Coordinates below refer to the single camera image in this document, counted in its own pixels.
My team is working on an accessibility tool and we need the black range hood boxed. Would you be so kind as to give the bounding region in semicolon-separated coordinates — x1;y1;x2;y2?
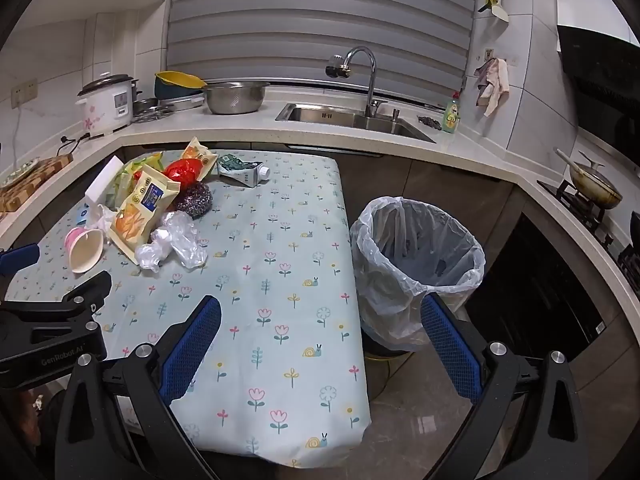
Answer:
556;24;640;167

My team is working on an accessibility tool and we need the large orange snack packet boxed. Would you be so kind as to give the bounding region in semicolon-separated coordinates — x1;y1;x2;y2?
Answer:
109;169;181;265

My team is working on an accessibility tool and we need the small orange snack packet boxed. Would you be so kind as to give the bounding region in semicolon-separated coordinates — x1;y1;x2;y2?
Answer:
180;137;219;181

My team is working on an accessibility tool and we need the yellow blue draining bowl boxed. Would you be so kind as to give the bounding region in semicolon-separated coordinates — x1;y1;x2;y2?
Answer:
154;71;208;100

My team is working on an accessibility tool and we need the yellow green snack packet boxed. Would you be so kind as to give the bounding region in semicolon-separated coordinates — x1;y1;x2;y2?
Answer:
102;152;166;211

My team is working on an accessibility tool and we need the glass pan lid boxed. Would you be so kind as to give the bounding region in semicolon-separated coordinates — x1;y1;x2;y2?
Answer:
570;152;622;196

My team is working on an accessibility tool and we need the black built-in oven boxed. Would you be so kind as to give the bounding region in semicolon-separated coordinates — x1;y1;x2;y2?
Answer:
464;212;622;362

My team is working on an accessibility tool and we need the chrome faucet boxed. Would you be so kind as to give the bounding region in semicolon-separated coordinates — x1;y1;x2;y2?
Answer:
326;46;389;119

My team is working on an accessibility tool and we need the trash bin with clear liner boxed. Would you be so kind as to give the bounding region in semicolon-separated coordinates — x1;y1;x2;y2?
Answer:
349;197;487;354

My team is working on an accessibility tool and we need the green white milk carton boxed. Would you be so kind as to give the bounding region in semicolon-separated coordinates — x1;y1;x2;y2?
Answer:
216;154;273;189

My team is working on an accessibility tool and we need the cream hanging cloth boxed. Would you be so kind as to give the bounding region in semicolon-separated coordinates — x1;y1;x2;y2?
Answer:
479;58;511;118

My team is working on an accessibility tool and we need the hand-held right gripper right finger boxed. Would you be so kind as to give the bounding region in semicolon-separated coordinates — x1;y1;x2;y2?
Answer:
420;292;588;480

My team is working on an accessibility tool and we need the black power cable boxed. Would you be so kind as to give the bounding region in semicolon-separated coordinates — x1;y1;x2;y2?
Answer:
56;132;94;159

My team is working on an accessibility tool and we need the round trash bin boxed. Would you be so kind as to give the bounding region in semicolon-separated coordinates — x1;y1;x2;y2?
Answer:
357;204;483;361

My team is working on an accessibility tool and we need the steel colander bowl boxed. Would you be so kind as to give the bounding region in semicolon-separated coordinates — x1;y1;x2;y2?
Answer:
202;81;271;115

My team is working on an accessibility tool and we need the steel steamer rack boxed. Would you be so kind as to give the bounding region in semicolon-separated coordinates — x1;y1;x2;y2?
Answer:
131;97;173;124

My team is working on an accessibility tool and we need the grey window blind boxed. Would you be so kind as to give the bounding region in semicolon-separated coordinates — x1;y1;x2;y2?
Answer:
166;0;477;99

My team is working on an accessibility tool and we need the red plastic bag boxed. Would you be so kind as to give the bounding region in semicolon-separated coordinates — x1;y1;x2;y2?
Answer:
162;158;207;192

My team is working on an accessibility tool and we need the steel sink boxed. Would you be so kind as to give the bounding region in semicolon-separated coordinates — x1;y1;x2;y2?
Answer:
275;102;437;144

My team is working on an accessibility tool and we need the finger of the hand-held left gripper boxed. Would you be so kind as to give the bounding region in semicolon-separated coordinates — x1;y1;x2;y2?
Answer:
0;243;41;277
0;270;113;319

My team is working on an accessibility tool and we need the white paper towel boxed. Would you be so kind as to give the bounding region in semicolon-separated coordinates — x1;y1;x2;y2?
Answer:
92;203;119;246

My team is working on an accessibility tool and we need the white blue carton box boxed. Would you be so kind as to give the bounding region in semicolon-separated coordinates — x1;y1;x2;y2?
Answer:
75;155;125;226

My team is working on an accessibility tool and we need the floral tablecloth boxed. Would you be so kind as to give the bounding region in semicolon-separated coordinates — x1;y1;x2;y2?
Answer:
5;147;372;468

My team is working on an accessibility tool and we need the pink paper cup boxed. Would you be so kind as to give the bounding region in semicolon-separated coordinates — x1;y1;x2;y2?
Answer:
64;226;106;275

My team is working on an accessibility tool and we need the green rimmed plate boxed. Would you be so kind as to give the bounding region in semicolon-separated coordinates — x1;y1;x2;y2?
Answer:
0;157;42;189

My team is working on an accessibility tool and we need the white stone countertop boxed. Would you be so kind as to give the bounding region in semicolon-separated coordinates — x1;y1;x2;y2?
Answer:
0;82;640;321

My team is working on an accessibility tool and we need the steel plate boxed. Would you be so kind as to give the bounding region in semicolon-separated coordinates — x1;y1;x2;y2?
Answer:
159;91;206;112

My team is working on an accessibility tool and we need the wooden cutting board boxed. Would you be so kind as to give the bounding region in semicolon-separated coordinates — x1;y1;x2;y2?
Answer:
0;155;75;214

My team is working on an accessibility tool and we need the steel wool scrubber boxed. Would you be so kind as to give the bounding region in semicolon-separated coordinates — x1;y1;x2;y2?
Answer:
172;181;214;220

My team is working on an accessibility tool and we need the clear plastic bag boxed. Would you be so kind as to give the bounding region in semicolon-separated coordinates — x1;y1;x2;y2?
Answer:
134;210;209;274

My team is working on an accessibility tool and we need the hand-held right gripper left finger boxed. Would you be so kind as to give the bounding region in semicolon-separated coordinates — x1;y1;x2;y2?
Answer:
54;295;223;480

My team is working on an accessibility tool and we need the wall outlet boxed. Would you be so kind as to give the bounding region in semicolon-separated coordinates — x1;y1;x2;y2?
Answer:
11;77;40;109

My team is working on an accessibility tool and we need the green dish soap bottle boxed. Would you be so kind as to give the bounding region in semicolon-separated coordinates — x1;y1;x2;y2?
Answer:
442;91;462;134

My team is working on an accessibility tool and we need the black gas stove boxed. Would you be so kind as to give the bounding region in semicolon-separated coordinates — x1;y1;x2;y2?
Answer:
537;177;640;297

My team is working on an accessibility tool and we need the cream frying pan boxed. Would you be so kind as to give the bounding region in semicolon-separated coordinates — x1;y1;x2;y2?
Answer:
556;147;624;210

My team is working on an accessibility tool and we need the white rice cooker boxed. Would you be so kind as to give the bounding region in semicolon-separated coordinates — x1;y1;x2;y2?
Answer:
76;73;140;139

